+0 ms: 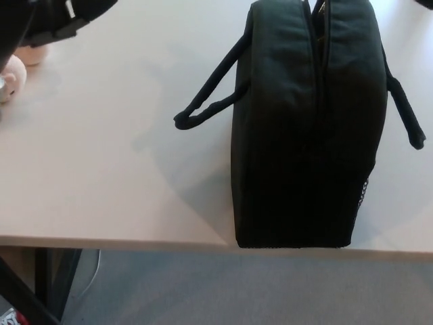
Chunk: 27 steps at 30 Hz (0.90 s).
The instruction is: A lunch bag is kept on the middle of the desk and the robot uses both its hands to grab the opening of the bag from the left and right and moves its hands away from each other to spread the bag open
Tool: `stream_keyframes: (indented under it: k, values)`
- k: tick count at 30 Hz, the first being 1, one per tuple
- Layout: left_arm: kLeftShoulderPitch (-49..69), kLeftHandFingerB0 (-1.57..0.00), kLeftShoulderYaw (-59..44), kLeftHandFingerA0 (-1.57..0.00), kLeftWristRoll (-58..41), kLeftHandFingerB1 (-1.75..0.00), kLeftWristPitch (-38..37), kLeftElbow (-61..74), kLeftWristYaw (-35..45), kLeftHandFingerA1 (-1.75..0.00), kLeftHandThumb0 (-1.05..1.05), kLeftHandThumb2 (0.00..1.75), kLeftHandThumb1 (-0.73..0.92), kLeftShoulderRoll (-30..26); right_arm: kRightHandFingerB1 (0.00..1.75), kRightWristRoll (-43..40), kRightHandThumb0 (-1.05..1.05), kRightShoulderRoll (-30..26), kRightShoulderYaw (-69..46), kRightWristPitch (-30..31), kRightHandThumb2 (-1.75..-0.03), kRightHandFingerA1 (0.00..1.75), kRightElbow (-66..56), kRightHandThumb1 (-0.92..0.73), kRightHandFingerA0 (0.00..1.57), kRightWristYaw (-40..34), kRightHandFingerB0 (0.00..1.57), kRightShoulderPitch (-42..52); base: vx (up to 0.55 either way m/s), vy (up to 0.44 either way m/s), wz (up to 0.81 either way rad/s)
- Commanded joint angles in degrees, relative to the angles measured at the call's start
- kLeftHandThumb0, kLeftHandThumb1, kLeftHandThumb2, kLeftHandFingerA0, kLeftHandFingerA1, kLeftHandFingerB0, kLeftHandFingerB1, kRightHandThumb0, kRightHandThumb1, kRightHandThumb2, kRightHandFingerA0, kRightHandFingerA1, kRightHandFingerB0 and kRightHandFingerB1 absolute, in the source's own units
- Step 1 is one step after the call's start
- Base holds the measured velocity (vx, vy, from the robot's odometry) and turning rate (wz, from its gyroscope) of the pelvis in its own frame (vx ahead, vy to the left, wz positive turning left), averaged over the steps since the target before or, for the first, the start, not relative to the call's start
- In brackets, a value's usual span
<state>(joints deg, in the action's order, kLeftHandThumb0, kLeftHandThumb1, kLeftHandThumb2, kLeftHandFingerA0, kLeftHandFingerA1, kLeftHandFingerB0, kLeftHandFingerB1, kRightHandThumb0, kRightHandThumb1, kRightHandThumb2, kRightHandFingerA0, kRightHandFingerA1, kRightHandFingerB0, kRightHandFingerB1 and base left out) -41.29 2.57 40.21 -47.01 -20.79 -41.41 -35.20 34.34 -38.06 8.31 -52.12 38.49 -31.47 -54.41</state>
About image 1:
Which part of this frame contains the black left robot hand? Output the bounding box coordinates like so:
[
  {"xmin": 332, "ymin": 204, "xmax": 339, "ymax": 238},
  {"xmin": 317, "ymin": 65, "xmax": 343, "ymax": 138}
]
[{"xmin": 0, "ymin": 0, "xmax": 118, "ymax": 74}]

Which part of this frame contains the black fabric lunch bag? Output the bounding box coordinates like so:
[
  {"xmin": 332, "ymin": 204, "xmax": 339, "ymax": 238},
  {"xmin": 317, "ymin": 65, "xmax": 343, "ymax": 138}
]
[{"xmin": 173, "ymin": 0, "xmax": 428, "ymax": 251}]

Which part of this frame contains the black desk leg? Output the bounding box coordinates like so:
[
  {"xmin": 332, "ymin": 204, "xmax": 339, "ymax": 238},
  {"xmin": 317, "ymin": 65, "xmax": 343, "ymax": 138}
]
[{"xmin": 32, "ymin": 248, "xmax": 84, "ymax": 321}]

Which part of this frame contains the round pink plush toy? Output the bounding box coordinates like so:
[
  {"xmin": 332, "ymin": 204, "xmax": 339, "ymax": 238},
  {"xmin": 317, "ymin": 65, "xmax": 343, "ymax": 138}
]
[{"xmin": 16, "ymin": 45, "xmax": 50, "ymax": 67}]

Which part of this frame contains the pink plush toy with face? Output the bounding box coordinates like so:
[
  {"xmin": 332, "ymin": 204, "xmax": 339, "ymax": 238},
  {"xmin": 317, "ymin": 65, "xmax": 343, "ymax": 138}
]
[{"xmin": 0, "ymin": 55, "xmax": 28, "ymax": 103}]

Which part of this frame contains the black diagonal bar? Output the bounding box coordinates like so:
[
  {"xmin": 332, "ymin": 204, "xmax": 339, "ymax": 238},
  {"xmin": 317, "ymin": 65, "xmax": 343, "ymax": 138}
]
[{"xmin": 0, "ymin": 256, "xmax": 61, "ymax": 325}]

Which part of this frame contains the red and white object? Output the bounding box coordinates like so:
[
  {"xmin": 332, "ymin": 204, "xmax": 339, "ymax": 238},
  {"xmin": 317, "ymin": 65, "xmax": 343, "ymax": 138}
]
[{"xmin": 0, "ymin": 293, "xmax": 28, "ymax": 325}]

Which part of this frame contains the white floor cable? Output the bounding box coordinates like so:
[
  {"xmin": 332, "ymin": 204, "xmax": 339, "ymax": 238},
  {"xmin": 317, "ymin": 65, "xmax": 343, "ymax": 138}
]
[{"xmin": 79, "ymin": 249, "xmax": 102, "ymax": 305}]

